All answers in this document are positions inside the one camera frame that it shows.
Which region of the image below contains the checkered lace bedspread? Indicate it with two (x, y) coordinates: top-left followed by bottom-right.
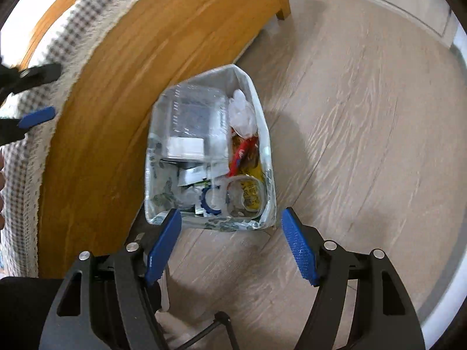
(1, 0), (139, 277)

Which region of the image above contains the white tissue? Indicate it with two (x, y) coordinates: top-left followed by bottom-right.
(228, 89), (258, 139)

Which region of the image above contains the grey lined trash bin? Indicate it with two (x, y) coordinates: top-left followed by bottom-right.
(144, 64), (276, 232)

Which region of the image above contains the red snack packet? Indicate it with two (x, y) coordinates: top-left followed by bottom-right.
(228, 136), (258, 177)

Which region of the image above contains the person right hand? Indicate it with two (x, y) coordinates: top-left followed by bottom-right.
(0, 152), (6, 230)

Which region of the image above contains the white paper wrapper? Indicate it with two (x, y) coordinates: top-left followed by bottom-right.
(178, 162), (229, 186)

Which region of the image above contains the clear plastic food container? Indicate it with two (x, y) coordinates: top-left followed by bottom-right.
(162, 83), (230, 163)

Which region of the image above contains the orange wooden bed frame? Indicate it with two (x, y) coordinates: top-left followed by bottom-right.
(8, 0), (290, 277)

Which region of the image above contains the blue bottle cap ring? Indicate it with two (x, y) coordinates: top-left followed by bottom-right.
(199, 184), (224, 217)

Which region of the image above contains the yellow chip bag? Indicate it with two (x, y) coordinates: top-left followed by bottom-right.
(231, 134), (267, 212)

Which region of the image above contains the clear tape roll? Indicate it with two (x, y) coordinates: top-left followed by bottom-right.
(226, 175), (267, 219)

